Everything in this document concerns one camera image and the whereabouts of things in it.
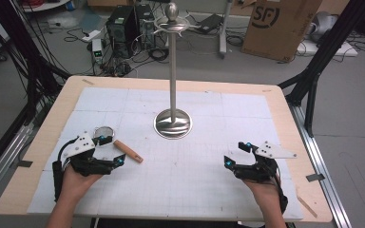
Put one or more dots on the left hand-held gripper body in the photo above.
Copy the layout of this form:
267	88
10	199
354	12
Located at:
85	161

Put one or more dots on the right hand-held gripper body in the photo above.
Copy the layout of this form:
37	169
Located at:
263	164

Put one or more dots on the person's left hand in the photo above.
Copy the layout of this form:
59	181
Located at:
76	186

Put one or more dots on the person's right hand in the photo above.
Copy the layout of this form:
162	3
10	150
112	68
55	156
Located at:
264	193

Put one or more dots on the black tape piece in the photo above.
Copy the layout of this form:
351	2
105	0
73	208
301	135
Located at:
24	163
315	177

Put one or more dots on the white grid mat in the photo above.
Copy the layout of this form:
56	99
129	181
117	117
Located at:
177	177

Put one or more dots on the thin wooden stick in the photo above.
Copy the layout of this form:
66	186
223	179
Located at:
307	206

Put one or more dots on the tall metal hook stand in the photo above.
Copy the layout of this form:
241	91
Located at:
173	120

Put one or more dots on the white device with green light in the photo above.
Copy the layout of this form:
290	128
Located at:
97	50

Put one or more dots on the white power strip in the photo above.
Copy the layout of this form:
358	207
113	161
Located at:
91	35

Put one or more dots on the black computer tower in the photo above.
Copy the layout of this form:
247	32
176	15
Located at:
122	31
145	25

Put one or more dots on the white stand pole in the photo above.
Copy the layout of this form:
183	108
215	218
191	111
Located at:
224	28

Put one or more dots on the brown cardboard box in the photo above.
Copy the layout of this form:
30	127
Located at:
278	28

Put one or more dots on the black power adapter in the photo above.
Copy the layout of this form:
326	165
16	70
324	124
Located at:
210	23

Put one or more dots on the white flat board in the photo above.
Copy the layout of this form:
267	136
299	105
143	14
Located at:
329	49

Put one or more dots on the aluminium rail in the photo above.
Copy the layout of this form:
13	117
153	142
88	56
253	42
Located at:
323	171
3	164

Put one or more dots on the black metal frame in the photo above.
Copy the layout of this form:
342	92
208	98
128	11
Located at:
323	53
22	47

